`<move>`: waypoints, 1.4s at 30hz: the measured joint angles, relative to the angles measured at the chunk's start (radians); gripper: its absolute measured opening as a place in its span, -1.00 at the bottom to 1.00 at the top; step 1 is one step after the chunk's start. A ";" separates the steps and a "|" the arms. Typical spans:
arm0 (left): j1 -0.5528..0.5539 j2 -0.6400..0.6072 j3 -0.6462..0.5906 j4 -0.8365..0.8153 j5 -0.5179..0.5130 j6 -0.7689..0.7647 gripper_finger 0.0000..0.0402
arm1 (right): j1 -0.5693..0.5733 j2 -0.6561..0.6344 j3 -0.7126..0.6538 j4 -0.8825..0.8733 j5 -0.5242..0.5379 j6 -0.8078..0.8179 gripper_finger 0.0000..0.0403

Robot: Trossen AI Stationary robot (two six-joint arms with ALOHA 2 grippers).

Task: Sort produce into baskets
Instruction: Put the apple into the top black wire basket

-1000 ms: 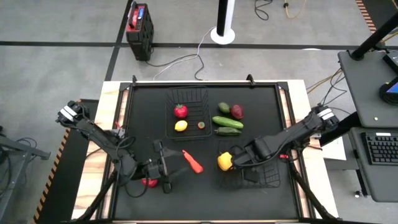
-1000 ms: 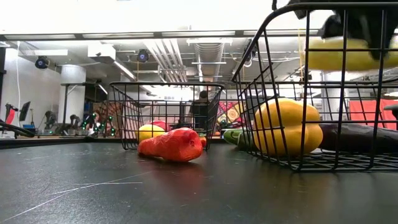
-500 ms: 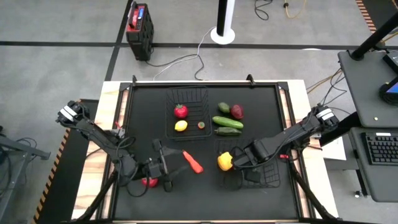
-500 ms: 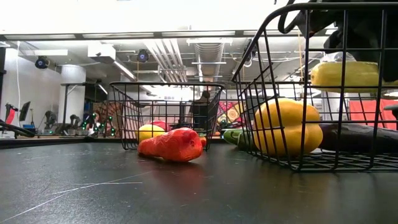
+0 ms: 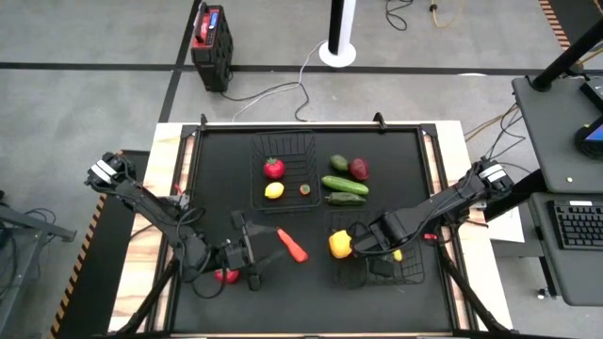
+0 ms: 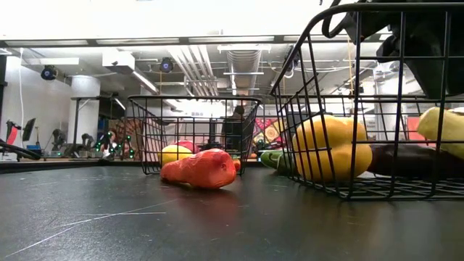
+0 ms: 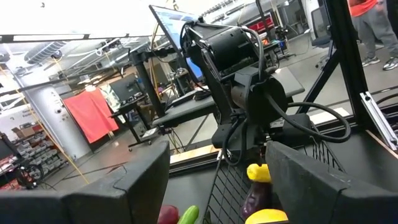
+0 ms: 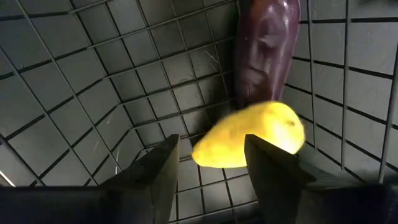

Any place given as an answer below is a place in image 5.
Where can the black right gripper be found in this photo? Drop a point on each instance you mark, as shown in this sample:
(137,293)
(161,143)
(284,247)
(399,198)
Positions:
(381,235)

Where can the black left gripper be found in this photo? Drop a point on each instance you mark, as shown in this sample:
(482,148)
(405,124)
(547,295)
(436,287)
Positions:
(238,254)

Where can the yellow corn cob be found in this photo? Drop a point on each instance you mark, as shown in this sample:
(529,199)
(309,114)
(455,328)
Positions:
(398,255)

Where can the orange carrot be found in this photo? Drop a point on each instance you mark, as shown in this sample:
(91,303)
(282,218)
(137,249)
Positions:
(294,247)

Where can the yellow bell pepper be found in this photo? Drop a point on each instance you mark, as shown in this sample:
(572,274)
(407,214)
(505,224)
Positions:
(339,245)

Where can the red tomato green calyx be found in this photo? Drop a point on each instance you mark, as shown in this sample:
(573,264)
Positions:
(227,277)
(274,168)

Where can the yellow lemon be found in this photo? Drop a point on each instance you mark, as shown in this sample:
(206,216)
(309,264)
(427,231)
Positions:
(274,190)

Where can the green cucumber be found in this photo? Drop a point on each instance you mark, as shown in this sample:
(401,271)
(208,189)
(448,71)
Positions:
(345,185)

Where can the small orange-red peach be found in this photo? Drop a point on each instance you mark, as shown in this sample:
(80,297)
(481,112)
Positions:
(304,189)

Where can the green avocado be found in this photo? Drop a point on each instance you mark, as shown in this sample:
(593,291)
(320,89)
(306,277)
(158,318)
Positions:
(339,162)

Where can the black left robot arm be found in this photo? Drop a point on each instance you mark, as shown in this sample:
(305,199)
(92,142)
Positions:
(151,209)

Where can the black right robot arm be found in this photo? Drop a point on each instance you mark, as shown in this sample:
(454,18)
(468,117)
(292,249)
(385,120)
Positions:
(438,207)

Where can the small red tag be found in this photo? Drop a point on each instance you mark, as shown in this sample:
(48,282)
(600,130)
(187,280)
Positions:
(429,237)

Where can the dark green chili pepper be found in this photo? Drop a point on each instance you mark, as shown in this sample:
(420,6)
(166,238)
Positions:
(345,198)

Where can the red dark strawberry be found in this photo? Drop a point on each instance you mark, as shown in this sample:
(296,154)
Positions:
(359,169)

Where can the black table clamp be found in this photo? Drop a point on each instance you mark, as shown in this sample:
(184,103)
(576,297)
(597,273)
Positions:
(379,120)
(203,122)

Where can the white paper sheet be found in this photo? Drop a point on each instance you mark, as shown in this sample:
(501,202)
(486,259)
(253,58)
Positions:
(506,228)

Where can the black mat hazard-striped edge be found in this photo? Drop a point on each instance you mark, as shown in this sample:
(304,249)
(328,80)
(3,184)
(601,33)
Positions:
(577,19)
(99,273)

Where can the white and black pole stand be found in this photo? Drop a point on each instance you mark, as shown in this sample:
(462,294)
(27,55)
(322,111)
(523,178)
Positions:
(337,54)

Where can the grey desk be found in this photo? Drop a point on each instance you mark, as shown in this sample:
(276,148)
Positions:
(551,141)
(579,273)

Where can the black keyboard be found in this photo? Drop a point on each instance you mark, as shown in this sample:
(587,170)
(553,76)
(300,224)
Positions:
(579,225)

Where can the red and black power station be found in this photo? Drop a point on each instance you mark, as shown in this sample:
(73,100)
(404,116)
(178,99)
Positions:
(212,52)

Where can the monitor with blue screen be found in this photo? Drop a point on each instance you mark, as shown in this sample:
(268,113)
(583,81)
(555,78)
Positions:
(592,136)

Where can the black pole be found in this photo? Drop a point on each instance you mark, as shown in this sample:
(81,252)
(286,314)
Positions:
(565,59)

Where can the black table frame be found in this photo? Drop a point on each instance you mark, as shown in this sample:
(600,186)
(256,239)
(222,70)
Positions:
(301,127)

